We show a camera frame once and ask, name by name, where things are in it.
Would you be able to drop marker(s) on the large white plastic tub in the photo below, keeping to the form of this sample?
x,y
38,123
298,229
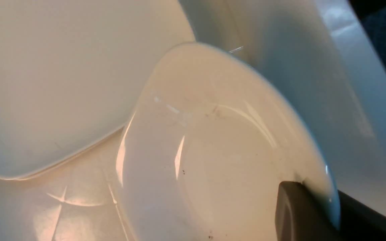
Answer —
x,y
318,56

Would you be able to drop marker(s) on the stacked white square plates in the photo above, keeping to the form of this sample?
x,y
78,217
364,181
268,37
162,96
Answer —
x,y
71,71

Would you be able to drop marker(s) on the white bowl front tray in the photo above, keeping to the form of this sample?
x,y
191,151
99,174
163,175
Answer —
x,y
206,147

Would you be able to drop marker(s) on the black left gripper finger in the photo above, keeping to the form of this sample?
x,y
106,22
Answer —
x,y
299,217

